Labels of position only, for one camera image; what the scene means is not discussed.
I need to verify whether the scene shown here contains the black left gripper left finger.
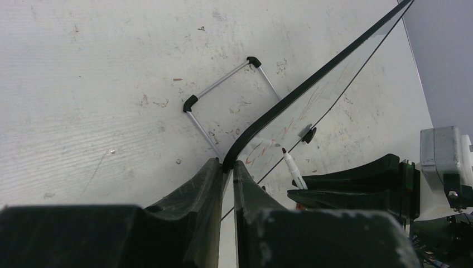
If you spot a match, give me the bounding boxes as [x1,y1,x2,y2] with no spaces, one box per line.
[1,158,224,267]

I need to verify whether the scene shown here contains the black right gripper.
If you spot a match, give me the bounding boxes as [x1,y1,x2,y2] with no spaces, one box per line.
[287,154,472,267]

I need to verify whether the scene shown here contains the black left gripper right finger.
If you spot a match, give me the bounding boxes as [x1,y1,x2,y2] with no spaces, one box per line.
[233,161,421,267]

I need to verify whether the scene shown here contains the white marker pen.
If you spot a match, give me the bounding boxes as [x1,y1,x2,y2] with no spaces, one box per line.
[282,148,308,190]

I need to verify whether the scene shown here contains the black framed whiteboard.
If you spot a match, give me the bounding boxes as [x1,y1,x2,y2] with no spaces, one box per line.
[223,1,412,194]

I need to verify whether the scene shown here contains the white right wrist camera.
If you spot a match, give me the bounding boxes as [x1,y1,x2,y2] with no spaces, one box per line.
[417,126,472,221]

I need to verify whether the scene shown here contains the metal wire whiteboard stand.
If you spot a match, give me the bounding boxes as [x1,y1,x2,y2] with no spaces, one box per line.
[182,56,282,161]

